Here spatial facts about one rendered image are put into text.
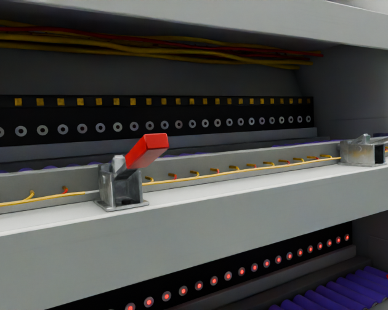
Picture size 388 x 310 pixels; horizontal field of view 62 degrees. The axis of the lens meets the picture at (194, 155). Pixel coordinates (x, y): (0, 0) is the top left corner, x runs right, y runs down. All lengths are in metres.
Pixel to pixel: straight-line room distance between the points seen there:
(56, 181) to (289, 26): 0.28
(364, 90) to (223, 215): 0.40
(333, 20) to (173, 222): 0.32
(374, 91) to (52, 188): 0.47
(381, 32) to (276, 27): 0.19
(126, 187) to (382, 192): 0.25
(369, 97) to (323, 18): 0.19
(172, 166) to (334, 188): 0.15
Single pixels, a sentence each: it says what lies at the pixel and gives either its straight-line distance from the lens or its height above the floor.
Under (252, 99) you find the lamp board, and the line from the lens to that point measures 0.50.
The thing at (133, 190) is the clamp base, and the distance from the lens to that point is 0.22.
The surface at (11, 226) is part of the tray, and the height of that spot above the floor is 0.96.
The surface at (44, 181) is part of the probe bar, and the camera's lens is 0.24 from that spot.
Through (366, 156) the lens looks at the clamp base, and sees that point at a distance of 0.38.
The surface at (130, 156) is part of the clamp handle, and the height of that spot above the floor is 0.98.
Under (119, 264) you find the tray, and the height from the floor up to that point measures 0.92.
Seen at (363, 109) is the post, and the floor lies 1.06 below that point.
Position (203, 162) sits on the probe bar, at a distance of 0.28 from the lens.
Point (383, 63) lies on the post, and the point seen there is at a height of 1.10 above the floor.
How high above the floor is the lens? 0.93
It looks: 13 degrees up
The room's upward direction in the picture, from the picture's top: 13 degrees counter-clockwise
